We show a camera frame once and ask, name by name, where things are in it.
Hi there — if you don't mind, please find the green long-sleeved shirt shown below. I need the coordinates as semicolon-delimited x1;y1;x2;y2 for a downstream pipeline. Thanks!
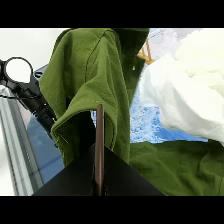
39;27;224;197

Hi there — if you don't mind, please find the light wooden clothes hanger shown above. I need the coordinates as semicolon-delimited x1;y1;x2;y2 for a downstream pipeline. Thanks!
137;39;157;66

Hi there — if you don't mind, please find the white garment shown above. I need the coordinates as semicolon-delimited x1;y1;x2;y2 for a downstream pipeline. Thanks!
137;27;224;148

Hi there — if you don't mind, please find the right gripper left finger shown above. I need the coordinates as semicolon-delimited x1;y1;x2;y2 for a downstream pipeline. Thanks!
32;143;97;197

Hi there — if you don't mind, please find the brown clothes hanger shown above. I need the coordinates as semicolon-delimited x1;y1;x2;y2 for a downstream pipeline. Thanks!
94;103;107;197

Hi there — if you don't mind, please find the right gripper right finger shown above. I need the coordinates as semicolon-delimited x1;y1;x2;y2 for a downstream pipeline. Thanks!
103;145;166;197

